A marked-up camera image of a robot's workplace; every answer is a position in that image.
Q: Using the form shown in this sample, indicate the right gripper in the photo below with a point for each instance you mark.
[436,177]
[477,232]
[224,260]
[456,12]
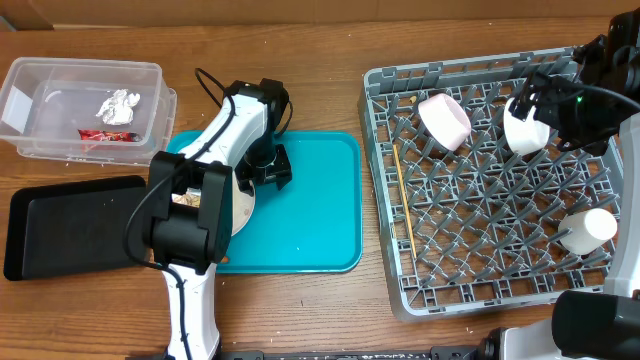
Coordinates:
[545,101]

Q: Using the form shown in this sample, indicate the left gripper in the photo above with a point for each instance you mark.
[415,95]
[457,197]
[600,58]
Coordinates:
[280,173]

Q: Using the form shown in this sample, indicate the white bowl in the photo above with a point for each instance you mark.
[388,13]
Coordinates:
[524,136]

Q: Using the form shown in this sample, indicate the white cup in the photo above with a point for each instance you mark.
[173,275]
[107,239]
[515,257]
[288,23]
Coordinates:
[588,230]

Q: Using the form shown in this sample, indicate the pink bowl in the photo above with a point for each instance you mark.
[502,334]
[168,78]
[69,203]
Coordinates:
[445,120]

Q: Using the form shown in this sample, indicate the wooden chopstick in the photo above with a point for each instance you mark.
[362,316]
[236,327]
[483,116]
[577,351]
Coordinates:
[403,195]

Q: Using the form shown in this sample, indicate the white tissue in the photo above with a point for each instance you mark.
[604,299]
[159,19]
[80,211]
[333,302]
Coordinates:
[118,109]

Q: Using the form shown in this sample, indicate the red snack wrapper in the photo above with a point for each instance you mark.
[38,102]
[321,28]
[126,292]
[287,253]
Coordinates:
[101,135]

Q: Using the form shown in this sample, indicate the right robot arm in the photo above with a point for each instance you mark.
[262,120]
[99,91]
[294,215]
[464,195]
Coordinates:
[586,324]

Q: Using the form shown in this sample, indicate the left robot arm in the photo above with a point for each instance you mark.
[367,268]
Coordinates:
[188,243]

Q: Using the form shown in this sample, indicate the grey dishwasher rack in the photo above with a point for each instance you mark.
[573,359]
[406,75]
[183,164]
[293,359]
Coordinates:
[485,220]

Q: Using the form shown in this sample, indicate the pink plate with food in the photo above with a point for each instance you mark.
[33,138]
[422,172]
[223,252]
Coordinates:
[243,205]

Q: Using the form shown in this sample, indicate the teal serving tray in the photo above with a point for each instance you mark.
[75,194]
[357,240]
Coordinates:
[313,224]

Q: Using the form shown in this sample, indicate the clear plastic bin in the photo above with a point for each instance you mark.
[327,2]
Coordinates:
[45,101]

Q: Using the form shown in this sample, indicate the black plastic tray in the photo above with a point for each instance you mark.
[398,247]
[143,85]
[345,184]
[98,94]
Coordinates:
[70,228]

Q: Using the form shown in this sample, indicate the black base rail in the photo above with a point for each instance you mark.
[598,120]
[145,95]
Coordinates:
[350,354]

